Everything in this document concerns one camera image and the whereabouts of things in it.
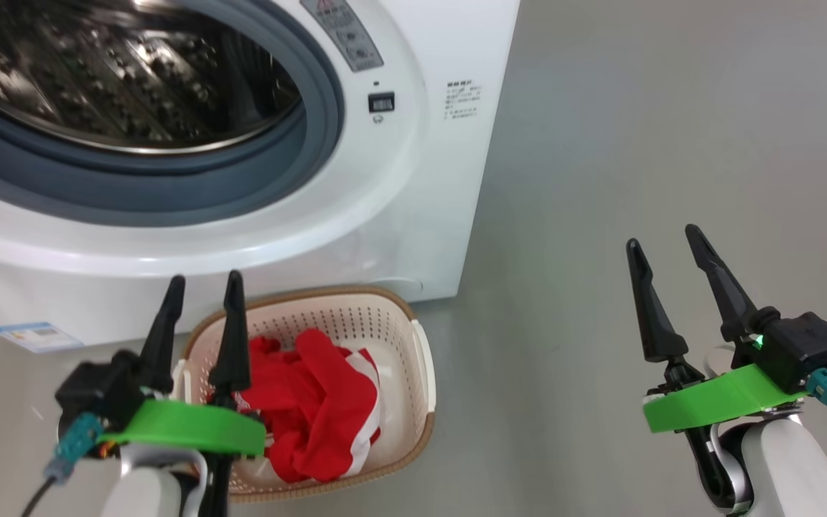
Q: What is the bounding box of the red white striped garment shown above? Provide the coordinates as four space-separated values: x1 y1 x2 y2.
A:
209 328 386 484

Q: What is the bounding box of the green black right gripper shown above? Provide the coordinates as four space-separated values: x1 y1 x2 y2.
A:
625 224 809 434

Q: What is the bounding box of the white front-load washing machine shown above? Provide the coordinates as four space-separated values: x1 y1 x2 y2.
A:
0 0 522 353

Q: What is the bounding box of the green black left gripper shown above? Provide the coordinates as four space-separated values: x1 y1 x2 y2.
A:
95 270 267 458

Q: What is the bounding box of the blue energy label sticker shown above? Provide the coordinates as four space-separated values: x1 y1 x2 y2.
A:
0 321 85 353

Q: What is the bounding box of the grey rubber door gasket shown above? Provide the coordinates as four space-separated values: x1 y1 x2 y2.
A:
0 0 346 228

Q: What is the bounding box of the teal left camera cable connector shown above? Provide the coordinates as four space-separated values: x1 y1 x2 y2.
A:
20 413 106 517

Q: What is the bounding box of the round white filter cover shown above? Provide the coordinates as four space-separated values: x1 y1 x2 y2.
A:
378 276 425 295

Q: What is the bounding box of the steel washing machine drum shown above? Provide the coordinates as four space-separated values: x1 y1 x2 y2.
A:
0 0 304 155

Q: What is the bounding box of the cream perforated laundry basket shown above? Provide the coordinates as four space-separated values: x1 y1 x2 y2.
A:
173 285 437 503

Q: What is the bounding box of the grey warning sticker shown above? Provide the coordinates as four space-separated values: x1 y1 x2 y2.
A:
300 0 385 73

